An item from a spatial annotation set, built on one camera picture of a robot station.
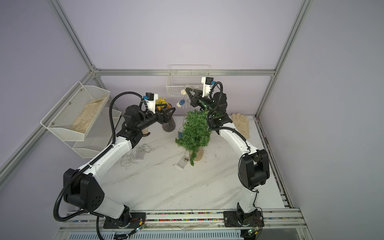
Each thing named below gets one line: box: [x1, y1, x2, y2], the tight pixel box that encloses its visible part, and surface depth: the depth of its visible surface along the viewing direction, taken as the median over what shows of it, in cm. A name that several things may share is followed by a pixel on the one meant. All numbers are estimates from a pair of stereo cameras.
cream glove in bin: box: [70, 96, 106, 133], surface depth 80 cm
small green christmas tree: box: [174, 109, 212, 166], surface depth 75 cm
